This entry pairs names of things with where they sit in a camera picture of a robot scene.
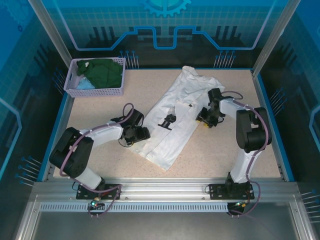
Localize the lavender perforated plastic basket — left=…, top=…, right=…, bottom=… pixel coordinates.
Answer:
left=63, top=57, right=127, bottom=98

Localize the dark green t-shirt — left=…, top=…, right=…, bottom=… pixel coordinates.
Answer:
left=75, top=58, right=125, bottom=89

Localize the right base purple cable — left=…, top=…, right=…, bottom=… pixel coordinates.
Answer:
left=226, top=181, right=263, bottom=219

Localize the white printed t-shirt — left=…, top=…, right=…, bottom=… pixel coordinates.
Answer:
left=129, top=65, right=226, bottom=172

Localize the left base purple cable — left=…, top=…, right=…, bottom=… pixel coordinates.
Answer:
left=86, top=184, right=124, bottom=219

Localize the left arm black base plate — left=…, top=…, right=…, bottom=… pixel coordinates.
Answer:
left=76, top=183, right=124, bottom=201

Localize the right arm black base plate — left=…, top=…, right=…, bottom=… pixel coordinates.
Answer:
left=208, top=182, right=254, bottom=201

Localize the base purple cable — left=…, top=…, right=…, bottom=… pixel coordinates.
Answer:
left=226, top=181, right=263, bottom=219
left=86, top=184, right=124, bottom=219

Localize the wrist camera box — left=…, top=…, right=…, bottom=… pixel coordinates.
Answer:
left=199, top=106, right=210, bottom=120
left=139, top=126, right=151, bottom=141

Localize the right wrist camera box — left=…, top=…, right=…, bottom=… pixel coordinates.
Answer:
left=199, top=106, right=210, bottom=120

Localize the aluminium frame post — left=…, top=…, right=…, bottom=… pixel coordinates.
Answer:
left=26, top=0, right=77, bottom=70
left=250, top=0, right=303, bottom=77

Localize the light blue t-shirt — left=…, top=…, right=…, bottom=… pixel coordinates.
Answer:
left=76, top=76, right=96, bottom=90

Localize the slotted grey cable duct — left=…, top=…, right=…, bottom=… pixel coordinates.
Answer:
left=38, top=202, right=230, bottom=213

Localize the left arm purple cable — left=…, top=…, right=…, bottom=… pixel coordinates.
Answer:
left=59, top=102, right=137, bottom=179

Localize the aluminium side rail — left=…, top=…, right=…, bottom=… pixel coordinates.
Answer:
left=250, top=70, right=289, bottom=182
left=41, top=67, right=76, bottom=182

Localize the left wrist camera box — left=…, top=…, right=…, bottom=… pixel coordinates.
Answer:
left=139, top=126, right=151, bottom=141

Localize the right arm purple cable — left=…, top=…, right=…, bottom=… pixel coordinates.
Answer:
left=221, top=90, right=273, bottom=182

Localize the wide aluminium frame rail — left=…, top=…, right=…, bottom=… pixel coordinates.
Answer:
left=31, top=177, right=301, bottom=204

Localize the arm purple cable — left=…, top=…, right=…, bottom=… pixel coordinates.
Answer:
left=59, top=102, right=137, bottom=179
left=221, top=90, right=273, bottom=182

